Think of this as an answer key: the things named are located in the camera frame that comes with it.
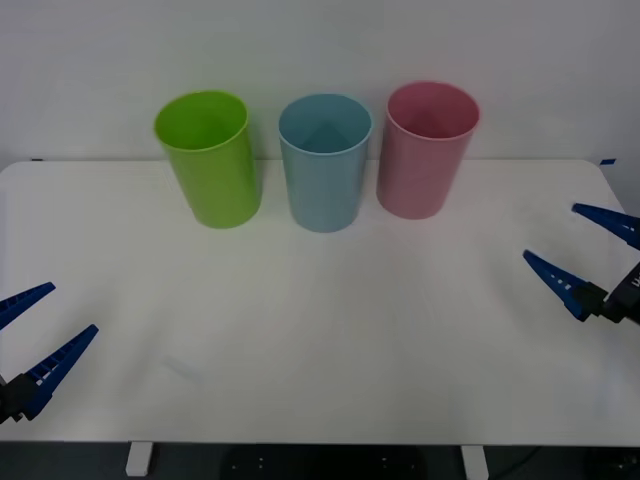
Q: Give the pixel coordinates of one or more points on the white table leg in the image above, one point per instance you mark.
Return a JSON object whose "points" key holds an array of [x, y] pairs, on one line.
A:
{"points": [[138, 459], [474, 462]]}

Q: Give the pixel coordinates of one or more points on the green plastic bin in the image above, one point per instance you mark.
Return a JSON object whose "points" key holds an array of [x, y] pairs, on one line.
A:
{"points": [[215, 185]]}

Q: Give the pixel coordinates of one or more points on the pink plastic bin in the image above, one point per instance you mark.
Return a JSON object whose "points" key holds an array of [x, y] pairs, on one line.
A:
{"points": [[417, 175]]}

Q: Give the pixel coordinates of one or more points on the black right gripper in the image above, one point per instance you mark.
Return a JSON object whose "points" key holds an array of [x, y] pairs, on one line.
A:
{"points": [[625, 300]]}

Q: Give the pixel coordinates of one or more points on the pale blue plastic bin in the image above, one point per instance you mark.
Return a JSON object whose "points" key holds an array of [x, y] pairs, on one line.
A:
{"points": [[325, 190]]}

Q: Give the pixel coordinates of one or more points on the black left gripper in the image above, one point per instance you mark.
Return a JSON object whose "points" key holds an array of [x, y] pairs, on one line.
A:
{"points": [[5, 405]]}

